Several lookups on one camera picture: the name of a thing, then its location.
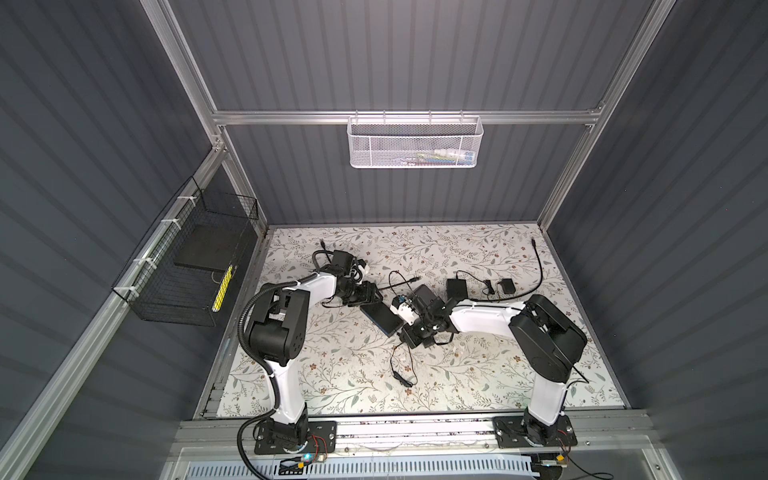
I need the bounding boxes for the black network switch box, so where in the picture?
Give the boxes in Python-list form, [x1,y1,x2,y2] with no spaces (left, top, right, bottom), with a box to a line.
[446,278,469,302]

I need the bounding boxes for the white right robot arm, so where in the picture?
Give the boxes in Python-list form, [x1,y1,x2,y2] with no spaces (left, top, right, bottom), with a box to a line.
[390,285,587,446]

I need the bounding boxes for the white slotted cable duct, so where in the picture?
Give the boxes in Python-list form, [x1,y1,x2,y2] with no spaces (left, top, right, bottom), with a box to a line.
[182,454,541,480]

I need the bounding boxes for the black power adapter with cable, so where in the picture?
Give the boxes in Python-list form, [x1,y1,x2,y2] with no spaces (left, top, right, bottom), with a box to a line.
[455,270,517,297]

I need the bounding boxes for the black foam pad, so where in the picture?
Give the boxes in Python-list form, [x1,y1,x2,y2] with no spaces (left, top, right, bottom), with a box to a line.
[174,225,241,273]

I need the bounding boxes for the black wire wall basket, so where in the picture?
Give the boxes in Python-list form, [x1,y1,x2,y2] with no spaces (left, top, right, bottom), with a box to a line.
[113,178,260,327]

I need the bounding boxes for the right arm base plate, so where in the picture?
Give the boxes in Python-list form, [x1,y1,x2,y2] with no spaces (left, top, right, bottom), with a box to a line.
[492,412,578,448]

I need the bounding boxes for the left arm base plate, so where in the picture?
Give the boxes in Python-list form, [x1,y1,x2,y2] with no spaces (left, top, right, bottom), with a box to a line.
[253,419,338,455]

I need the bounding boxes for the long black cable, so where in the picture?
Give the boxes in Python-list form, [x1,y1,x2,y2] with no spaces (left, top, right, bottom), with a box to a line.
[319,238,545,303]

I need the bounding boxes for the items in white basket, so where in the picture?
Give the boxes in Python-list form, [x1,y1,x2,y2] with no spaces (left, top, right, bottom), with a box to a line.
[395,148,476,168]

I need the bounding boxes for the small black adapter with cable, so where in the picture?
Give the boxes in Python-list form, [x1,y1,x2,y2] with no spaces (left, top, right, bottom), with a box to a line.
[389,342,418,389]

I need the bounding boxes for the long black power brick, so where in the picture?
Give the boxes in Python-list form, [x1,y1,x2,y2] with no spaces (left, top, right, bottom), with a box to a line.
[360,302,404,337]

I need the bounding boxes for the yellow striped tool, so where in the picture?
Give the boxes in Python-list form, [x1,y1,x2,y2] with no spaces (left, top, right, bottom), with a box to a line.
[211,265,236,313]

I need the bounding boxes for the white wire mesh basket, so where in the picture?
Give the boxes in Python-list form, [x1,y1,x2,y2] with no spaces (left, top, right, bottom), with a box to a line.
[346,115,484,169]

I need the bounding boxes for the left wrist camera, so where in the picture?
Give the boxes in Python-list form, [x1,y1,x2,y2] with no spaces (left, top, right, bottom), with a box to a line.
[349,258,368,283]

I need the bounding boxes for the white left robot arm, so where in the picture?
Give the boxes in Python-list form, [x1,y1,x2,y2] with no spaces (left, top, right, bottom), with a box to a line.
[236,248,380,479]

